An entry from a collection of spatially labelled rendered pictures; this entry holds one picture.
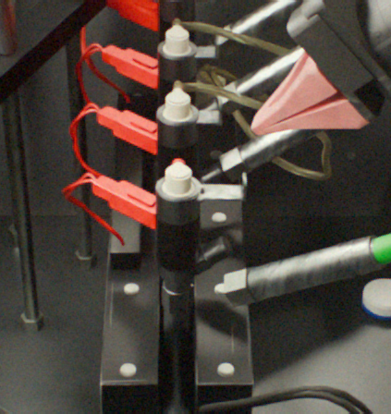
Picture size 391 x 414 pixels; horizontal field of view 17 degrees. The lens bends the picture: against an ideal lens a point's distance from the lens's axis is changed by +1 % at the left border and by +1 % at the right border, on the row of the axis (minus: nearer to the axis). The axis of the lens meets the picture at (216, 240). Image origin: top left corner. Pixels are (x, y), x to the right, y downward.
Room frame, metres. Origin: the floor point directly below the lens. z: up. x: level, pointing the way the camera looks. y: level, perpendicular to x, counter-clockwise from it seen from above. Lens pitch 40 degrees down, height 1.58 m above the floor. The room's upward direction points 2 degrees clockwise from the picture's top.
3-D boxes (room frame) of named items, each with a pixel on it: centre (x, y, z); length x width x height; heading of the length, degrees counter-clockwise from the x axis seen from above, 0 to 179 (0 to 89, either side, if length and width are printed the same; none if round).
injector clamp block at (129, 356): (0.74, 0.03, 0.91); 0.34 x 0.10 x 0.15; 3
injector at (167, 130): (0.70, 0.02, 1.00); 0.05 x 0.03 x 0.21; 93
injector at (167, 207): (0.62, 0.01, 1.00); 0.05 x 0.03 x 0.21; 93
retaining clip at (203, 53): (0.78, 0.02, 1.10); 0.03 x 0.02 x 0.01; 93
